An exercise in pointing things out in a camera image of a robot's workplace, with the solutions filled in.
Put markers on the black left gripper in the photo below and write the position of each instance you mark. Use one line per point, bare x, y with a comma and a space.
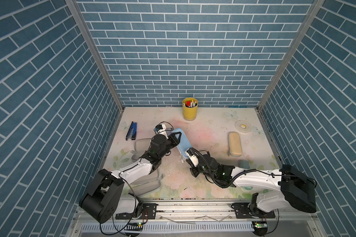
174, 139

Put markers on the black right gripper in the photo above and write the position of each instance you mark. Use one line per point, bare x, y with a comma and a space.
193, 173

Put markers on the beige zippered umbrella case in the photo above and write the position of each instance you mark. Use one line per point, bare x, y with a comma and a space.
235, 146

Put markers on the grey case front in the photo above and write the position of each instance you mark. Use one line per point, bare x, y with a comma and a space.
147, 184

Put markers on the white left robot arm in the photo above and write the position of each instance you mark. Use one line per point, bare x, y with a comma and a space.
103, 197

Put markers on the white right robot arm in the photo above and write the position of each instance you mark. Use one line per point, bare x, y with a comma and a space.
287, 186

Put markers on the grey open umbrella case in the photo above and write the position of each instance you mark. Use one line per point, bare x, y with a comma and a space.
140, 147

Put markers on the yellow pen cup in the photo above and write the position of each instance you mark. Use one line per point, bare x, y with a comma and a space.
189, 114

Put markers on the markers in cup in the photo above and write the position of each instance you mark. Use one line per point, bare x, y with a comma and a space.
190, 103

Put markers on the blue black stapler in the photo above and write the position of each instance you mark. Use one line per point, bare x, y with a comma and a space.
131, 134

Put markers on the clear tape roll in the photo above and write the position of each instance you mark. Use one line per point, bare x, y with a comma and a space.
243, 126

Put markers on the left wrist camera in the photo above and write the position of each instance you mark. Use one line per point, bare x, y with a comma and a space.
161, 129

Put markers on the aluminium front rail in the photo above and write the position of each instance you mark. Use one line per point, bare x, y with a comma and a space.
199, 218

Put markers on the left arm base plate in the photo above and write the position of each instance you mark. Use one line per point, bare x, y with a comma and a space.
146, 211

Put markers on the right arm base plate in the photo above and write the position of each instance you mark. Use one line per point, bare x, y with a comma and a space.
243, 210

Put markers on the aluminium corner post left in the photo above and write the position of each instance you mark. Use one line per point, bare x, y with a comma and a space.
78, 17

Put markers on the aluminium corner post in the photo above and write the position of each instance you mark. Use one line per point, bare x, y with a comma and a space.
310, 16
78, 17

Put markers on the aluminium corner post right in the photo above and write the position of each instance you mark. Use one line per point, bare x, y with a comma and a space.
310, 16

